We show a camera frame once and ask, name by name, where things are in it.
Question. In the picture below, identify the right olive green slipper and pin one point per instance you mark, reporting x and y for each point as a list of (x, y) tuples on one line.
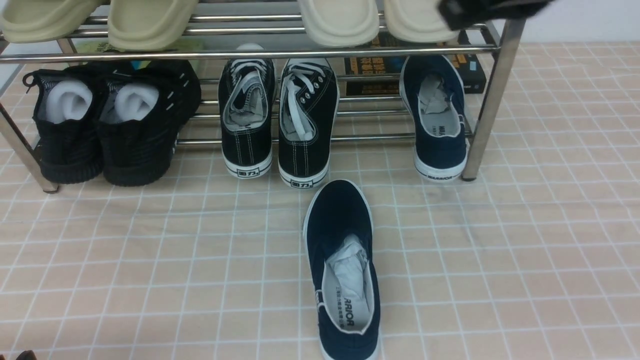
[(148, 25)]

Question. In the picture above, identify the dark object bottom left corner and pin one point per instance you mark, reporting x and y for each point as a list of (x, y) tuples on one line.
[(27, 355)]

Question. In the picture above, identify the left cream slipper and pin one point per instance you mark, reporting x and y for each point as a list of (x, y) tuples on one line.
[(340, 23)]

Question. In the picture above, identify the left olive green slipper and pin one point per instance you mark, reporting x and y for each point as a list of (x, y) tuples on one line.
[(38, 21)]

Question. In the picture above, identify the navy slip-on shoe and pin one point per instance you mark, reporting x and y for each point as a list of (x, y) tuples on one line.
[(432, 92), (338, 230)]

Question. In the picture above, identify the left black knit sneaker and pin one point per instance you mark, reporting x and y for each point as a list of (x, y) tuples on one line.
[(64, 114)]

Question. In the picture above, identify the right black knit sneaker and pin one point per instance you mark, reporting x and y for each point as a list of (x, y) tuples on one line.
[(140, 118)]

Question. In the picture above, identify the cream slipper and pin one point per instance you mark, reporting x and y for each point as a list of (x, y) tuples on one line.
[(340, 23), (417, 21)]

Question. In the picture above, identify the black knit sneaker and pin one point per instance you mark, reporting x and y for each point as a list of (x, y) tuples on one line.
[(140, 118), (64, 114)]

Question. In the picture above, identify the stainless steel shoe rack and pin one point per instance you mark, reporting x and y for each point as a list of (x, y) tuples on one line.
[(479, 38)]

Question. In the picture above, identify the olive green slipper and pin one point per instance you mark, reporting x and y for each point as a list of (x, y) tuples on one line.
[(148, 25), (38, 21)]

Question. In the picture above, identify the black canvas sneaker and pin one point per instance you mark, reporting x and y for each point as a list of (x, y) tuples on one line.
[(308, 106), (246, 95)]

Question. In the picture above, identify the left black canvas sneaker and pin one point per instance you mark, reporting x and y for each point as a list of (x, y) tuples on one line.
[(246, 95)]

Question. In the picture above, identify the right black canvas sneaker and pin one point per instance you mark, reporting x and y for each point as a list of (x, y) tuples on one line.
[(308, 106)]

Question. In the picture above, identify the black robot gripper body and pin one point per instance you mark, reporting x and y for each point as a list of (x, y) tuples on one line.
[(461, 14)]

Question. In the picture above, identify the right cream slipper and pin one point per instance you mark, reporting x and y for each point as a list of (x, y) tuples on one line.
[(417, 21)]

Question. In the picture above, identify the black box with yellow text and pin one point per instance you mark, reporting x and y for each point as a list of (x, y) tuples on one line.
[(377, 76)]

